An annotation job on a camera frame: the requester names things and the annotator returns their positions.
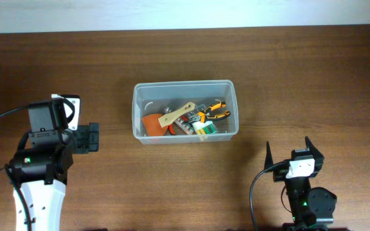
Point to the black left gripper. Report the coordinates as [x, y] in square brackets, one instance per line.
[92, 136]

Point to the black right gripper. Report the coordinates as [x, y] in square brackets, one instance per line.
[279, 172]

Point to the red scraper with wooden handle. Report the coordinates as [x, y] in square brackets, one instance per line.
[157, 124]

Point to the red handled small pliers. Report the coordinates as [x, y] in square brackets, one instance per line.
[181, 123]

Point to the orange socket bit rail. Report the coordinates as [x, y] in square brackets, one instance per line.
[191, 130]

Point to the clear case of coloured plugs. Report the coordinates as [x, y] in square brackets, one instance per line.
[201, 129]

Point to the orange black needle nose pliers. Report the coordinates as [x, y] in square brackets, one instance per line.
[208, 114]

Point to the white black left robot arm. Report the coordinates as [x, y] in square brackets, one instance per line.
[38, 170]

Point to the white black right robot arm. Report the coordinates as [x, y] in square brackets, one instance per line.
[311, 208]

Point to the clear plastic storage container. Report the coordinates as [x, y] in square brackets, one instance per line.
[153, 98]

